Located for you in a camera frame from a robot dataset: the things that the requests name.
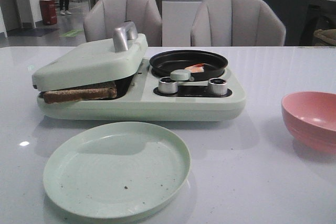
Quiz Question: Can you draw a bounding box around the orange shrimp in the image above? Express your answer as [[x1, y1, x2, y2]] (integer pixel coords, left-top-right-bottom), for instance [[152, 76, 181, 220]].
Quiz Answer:
[[184, 63, 205, 73]]

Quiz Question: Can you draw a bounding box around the mint green sandwich maker lid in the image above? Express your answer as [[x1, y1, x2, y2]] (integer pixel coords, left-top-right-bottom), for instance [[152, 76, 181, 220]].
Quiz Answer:
[[32, 33, 148, 92]]

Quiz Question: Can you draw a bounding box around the pink bowl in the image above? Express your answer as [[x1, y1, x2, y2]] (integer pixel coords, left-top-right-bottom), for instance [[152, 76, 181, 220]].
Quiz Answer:
[[281, 91, 335, 154]]

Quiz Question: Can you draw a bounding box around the mint green breakfast maker base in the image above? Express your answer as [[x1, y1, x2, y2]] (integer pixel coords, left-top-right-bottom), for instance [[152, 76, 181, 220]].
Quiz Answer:
[[37, 59, 246, 121]]

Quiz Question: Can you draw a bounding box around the left silver control knob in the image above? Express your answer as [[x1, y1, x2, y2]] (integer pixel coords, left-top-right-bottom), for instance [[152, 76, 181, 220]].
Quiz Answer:
[[158, 77, 178, 94]]

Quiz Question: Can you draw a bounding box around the silver control knob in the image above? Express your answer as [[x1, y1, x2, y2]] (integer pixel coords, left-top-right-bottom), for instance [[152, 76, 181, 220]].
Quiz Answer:
[[158, 77, 178, 94], [207, 78, 228, 96]]

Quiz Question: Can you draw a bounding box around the black round frying pan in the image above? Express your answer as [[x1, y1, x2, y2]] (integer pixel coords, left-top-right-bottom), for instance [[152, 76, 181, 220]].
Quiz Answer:
[[150, 50, 228, 81]]

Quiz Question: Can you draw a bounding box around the right silver control knob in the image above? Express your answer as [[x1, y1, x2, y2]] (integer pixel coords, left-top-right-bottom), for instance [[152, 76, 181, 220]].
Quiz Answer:
[[207, 78, 228, 96]]

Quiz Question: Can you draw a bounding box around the mint green round plate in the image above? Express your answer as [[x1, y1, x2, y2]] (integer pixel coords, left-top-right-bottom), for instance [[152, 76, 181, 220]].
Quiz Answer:
[[43, 122, 191, 222]]

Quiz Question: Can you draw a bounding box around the right grey upholstered chair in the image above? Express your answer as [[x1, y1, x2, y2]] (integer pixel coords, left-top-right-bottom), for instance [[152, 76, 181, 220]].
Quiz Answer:
[[191, 0, 286, 47]]

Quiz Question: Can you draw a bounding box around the grey upholstered chair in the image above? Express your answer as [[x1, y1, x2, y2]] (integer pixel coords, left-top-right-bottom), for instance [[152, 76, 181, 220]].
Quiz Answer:
[[191, 0, 286, 47], [83, 0, 162, 47]]

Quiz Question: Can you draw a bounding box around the left grey upholstered chair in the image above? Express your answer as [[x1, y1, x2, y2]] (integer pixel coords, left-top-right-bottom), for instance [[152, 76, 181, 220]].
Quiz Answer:
[[83, 0, 162, 47]]

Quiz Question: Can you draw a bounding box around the white refrigerator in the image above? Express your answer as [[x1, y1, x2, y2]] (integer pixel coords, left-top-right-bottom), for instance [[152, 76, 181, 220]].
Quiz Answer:
[[162, 0, 204, 47]]

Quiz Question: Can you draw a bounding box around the red bin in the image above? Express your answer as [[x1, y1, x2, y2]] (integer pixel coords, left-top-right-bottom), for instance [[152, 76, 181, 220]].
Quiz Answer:
[[39, 0, 57, 25]]

